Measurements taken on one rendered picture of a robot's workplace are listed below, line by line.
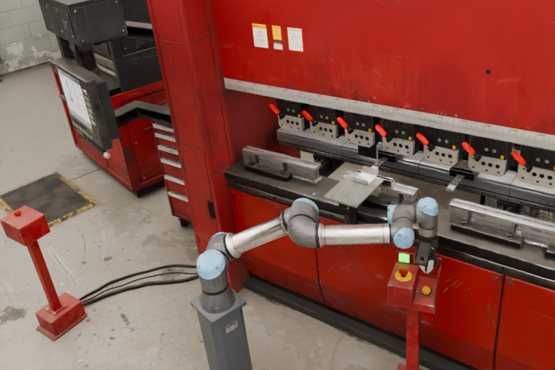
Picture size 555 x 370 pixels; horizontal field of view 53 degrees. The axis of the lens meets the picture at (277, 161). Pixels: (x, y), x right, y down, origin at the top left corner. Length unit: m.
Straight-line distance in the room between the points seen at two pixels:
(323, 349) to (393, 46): 1.72
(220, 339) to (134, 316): 1.30
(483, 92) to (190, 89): 1.46
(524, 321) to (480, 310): 0.19
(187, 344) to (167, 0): 1.92
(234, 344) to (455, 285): 1.04
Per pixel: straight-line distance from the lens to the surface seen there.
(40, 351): 3.78
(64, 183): 5.45
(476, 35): 2.30
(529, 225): 2.59
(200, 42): 2.94
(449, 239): 2.62
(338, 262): 3.05
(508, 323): 2.79
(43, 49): 9.32
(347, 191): 2.69
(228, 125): 3.18
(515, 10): 2.24
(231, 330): 2.52
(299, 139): 3.29
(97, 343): 3.66
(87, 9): 2.73
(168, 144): 3.96
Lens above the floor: 2.42
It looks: 28 degrees down
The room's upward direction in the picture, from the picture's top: 6 degrees counter-clockwise
